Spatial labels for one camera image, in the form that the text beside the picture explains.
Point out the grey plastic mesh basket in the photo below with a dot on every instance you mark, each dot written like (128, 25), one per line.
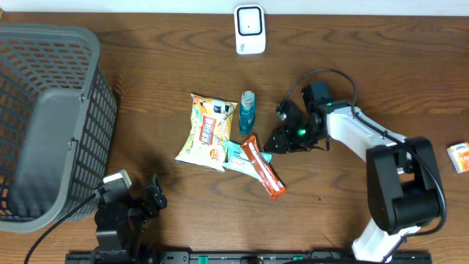
(57, 119)

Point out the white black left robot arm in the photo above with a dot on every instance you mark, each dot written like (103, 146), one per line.
(120, 217)

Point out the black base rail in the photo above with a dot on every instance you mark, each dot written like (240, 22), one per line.
(316, 256)

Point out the blue mouthwash bottle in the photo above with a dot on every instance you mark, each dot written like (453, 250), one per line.
(247, 112)

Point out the white barcode scanner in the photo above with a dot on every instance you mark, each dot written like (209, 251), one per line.
(250, 33)

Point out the brown Top chocolate bar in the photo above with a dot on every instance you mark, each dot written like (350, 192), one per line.
(268, 177)

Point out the yellow chips snack bag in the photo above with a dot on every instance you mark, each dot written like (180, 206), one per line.
(211, 125)

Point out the light blue wet wipes pack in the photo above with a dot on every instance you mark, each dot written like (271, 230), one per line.
(238, 161)

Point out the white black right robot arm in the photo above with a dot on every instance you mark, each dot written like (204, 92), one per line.
(404, 190)

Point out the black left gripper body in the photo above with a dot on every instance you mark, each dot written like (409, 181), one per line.
(144, 207)

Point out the small orange white tissue pack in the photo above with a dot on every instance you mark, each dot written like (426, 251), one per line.
(459, 156)

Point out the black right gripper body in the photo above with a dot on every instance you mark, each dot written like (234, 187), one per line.
(301, 136)

